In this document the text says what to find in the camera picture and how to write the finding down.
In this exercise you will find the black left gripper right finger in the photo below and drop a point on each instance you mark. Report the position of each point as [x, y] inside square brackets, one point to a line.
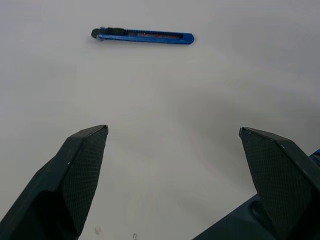
[285, 180]

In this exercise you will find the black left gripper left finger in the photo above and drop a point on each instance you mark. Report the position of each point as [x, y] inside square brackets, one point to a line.
[62, 180]

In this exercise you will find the blue pen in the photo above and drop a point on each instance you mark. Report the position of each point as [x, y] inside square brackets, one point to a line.
[150, 37]

